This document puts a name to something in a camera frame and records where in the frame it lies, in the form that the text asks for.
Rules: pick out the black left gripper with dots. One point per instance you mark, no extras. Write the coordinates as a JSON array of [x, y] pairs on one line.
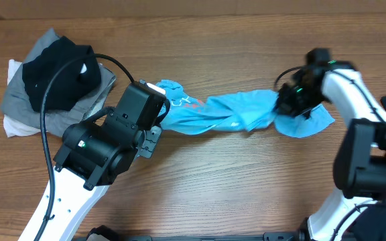
[[149, 141]]

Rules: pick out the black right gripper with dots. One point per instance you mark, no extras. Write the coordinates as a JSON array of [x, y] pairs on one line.
[[288, 108]]

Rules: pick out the light blue printed t-shirt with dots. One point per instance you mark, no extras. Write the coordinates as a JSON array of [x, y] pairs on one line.
[[241, 111]]

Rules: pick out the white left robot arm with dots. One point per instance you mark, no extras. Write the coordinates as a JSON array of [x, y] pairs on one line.
[[93, 153]]

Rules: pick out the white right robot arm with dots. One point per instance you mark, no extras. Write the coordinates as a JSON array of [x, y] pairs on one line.
[[359, 169]]

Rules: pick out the black folded garment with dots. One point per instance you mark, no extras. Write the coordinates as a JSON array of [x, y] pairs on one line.
[[74, 81]]

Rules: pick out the white folded garment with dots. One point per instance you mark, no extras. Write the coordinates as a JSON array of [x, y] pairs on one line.
[[11, 126]]

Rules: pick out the grey folded garment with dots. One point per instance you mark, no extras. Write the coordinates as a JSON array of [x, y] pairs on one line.
[[16, 103]]

